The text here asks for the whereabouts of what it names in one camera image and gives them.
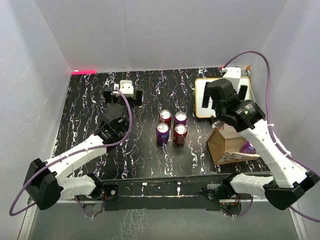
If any canvas bag with cat print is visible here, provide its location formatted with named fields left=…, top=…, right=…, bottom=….
left=207, top=124, right=260, bottom=166

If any yellow framed whiteboard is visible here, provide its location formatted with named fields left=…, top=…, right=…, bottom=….
left=195, top=77, right=252, bottom=119

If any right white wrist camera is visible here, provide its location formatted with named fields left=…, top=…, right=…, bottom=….
left=221, top=67, right=242, bottom=89

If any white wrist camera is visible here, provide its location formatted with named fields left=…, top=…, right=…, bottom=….
left=221, top=67, right=242, bottom=89
left=112, top=80, right=135, bottom=98

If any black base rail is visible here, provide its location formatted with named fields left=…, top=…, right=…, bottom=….
left=101, top=172, right=253, bottom=212

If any purple cable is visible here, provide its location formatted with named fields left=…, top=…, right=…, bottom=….
left=8, top=86, right=133, bottom=216
left=222, top=51, right=320, bottom=223

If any red Coke can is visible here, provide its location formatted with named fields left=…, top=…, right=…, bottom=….
left=159, top=109, right=172, bottom=128
left=173, top=124, right=188, bottom=146

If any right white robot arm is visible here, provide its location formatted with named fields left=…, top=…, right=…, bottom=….
left=204, top=78, right=320, bottom=210

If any pink LED strip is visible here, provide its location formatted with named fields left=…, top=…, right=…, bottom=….
left=72, top=70, right=97, bottom=75

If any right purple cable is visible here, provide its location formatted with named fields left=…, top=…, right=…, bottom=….
left=222, top=51, right=320, bottom=223

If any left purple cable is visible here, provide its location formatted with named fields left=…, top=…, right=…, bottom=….
left=8, top=86, right=133, bottom=216

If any purple Fanta can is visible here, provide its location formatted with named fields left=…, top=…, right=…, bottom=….
left=173, top=111, right=188, bottom=127
left=239, top=141, right=257, bottom=155
left=156, top=122, right=170, bottom=144

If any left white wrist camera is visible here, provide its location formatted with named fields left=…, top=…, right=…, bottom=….
left=112, top=80, right=135, bottom=98

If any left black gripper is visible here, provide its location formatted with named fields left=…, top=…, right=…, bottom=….
left=104, top=86, right=142, bottom=132

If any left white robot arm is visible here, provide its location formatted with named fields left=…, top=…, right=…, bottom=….
left=23, top=83, right=143, bottom=210

